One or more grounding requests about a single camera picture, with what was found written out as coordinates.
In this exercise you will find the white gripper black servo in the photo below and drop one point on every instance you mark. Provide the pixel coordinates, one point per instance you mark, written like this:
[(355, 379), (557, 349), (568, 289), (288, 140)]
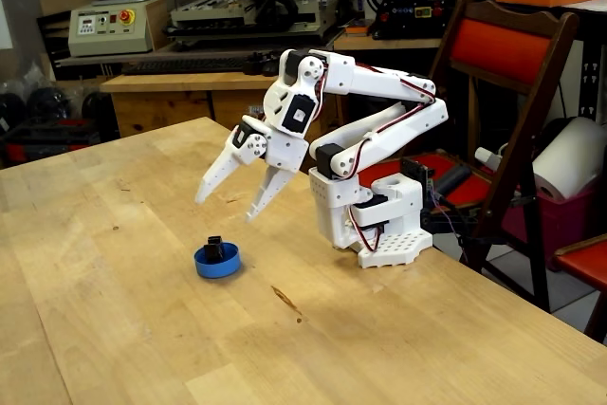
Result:
[(283, 151)]

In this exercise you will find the black wooden bird toy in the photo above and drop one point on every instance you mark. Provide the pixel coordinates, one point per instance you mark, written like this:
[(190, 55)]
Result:
[(213, 251)]

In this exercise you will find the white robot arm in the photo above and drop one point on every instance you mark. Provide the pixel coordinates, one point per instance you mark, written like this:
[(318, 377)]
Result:
[(379, 82)]

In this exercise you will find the beige control box red button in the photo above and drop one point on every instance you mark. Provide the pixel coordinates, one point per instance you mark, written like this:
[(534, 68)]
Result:
[(109, 40)]

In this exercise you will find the blue plastic lid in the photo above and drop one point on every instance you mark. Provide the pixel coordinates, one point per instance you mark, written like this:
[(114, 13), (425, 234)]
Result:
[(223, 270)]

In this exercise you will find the wooden cabinet with sticker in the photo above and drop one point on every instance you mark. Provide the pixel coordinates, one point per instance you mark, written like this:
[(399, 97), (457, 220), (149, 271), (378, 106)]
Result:
[(161, 106)]

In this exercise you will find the black clamp tool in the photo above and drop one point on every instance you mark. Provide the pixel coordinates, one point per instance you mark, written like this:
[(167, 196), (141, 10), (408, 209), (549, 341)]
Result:
[(261, 63)]

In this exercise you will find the black keyboard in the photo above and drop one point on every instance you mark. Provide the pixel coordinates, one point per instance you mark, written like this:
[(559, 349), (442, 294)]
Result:
[(185, 65)]

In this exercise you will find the black helmet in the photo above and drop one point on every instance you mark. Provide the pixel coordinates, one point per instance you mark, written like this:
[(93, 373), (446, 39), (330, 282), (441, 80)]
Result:
[(10, 111), (47, 102), (97, 104)]

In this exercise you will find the black motor controller board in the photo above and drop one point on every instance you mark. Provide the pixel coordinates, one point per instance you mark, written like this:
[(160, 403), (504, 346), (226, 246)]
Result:
[(417, 169)]

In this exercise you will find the black red tool case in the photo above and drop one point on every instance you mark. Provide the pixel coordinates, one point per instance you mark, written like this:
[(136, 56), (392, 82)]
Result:
[(47, 137)]

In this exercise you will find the black cylinder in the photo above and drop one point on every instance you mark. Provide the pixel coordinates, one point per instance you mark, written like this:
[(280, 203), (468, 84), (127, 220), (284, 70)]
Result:
[(450, 178)]

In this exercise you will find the black scroll saw green table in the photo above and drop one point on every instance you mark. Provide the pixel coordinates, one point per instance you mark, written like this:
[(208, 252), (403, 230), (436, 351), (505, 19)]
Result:
[(403, 11)]

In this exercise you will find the white power plug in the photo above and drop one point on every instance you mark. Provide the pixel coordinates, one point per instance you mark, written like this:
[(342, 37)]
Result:
[(486, 156)]

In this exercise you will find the wooden folding chair red cushions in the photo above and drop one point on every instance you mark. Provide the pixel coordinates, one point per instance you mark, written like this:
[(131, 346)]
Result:
[(498, 44)]

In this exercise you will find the white panel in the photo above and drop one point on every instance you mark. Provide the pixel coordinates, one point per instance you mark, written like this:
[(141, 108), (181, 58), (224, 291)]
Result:
[(4, 25)]

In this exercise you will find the pink plastic bin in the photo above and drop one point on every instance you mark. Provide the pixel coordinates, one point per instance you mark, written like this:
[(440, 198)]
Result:
[(564, 225)]

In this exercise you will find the white paper towel roll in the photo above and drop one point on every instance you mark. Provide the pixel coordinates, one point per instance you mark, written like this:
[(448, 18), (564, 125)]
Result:
[(569, 158)]

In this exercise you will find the wooden chair red seat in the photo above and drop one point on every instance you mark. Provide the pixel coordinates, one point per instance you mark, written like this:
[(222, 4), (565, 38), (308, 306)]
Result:
[(583, 258)]

